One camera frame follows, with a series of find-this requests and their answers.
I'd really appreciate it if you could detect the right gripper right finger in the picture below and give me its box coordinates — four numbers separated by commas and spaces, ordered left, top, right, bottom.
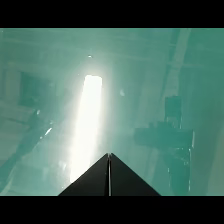
109, 152, 162, 197

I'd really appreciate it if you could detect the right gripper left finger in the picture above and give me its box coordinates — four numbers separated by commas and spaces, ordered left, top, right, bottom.
58, 152, 110, 197

